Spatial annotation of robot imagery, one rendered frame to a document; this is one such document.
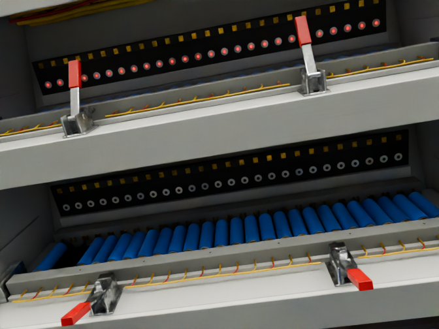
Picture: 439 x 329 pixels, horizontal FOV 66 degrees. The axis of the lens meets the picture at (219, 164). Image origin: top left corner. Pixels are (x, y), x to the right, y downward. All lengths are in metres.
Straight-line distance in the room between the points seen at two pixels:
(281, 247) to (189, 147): 0.16
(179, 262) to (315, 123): 0.22
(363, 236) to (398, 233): 0.04
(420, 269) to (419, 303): 0.03
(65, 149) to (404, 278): 0.38
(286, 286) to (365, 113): 0.20
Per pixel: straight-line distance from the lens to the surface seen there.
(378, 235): 0.43
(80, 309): 0.38
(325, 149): 0.52
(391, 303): 0.41
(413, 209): 0.49
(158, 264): 0.43
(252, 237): 0.44
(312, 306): 0.39
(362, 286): 0.33
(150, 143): 0.38
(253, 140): 0.37
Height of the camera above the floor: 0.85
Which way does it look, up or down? 1 degrees up
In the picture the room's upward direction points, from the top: 9 degrees counter-clockwise
